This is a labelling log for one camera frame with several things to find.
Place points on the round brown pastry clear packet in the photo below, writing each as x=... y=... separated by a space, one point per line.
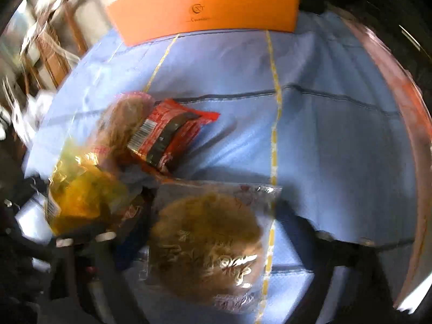
x=206 y=246

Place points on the dark carved wooden furniture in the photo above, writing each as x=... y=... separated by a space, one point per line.
x=388 y=3

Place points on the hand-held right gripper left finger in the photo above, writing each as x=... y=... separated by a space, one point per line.
x=135 y=243

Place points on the orange cardboard box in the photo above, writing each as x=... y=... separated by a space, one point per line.
x=209 y=6

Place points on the white plastic bag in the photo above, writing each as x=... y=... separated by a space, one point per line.
x=37 y=108

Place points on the pink cloth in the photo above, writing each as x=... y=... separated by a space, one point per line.
x=405 y=114

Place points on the yellow cake clear packet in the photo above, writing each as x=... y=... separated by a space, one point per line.
x=86 y=195

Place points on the blue tablecloth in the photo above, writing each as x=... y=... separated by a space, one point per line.
x=320 y=148

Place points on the pink bread packet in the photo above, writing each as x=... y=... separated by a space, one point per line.
x=125 y=125

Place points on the carved wooden chair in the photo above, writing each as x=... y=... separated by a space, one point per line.
x=50 y=50

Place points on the red and black snack packet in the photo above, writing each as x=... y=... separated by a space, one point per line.
x=165 y=135

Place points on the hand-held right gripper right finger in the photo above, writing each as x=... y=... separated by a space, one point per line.
x=297 y=239

